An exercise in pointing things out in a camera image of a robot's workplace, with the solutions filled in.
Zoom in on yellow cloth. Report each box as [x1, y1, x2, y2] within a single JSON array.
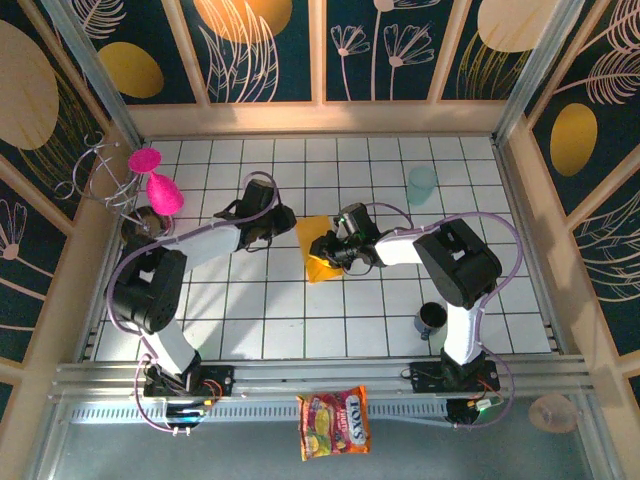
[[294, 214, 346, 285]]

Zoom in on translucent teal plastic cup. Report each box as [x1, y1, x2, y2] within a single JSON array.
[[405, 166, 439, 207]]

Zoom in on pink wine glasses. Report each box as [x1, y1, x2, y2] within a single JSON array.
[[127, 147, 185, 217]]

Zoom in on dark metal mug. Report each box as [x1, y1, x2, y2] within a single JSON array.
[[413, 301, 450, 342]]

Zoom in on orange Fox's candy bag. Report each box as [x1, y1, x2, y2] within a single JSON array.
[[295, 384, 373, 462]]

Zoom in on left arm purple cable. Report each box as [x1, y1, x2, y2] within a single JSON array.
[[105, 171, 280, 436]]

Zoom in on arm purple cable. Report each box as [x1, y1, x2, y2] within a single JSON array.
[[105, 171, 280, 436], [367, 202, 525, 431]]

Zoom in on aluminium mounting rail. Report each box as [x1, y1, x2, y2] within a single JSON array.
[[49, 354, 596, 401]]

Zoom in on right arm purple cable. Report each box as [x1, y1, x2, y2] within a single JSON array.
[[367, 202, 525, 431]]

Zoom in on silver wire glass rack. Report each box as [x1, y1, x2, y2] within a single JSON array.
[[53, 132, 176, 251]]

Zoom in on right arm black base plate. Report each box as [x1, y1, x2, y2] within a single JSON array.
[[408, 360, 501, 394]]

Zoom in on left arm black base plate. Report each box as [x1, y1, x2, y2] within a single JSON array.
[[142, 363, 236, 399]]

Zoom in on perforated metal cable tray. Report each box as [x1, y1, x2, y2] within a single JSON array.
[[64, 402, 451, 426]]

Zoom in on aluminium frame post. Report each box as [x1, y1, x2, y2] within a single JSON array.
[[42, 0, 146, 147], [491, 0, 587, 144]]

